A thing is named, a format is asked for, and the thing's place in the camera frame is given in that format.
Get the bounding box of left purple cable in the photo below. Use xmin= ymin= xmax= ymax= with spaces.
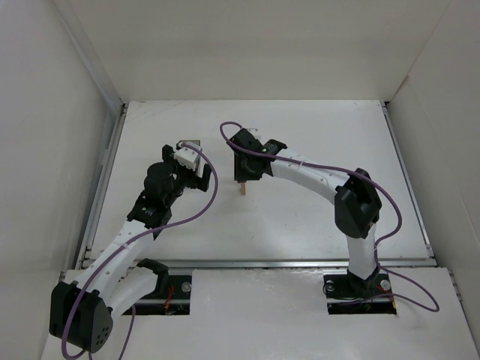
xmin=60 ymin=145 xmax=219 ymax=360

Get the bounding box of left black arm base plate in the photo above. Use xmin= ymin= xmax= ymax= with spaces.
xmin=135 ymin=274 xmax=192 ymax=316

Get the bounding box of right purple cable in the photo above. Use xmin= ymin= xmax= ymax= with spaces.
xmin=219 ymin=121 xmax=440 ymax=313

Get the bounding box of natural long wood block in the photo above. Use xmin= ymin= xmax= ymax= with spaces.
xmin=240 ymin=181 xmax=247 ymax=196

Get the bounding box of aluminium left rail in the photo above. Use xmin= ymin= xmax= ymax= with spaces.
xmin=69 ymin=103 xmax=128 ymax=270

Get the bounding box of aluminium front rail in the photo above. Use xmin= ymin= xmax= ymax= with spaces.
xmin=80 ymin=258 xmax=438 ymax=269

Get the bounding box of purple cable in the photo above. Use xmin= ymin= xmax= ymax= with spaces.
xmin=60 ymin=145 xmax=219 ymax=360
xmin=219 ymin=121 xmax=440 ymax=313

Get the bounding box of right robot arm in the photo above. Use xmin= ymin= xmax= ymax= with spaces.
xmin=229 ymin=128 xmax=382 ymax=281

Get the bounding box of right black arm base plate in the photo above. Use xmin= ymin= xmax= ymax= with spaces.
xmin=322 ymin=272 xmax=397 ymax=315

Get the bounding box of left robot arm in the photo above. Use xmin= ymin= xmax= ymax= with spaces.
xmin=49 ymin=141 xmax=219 ymax=359

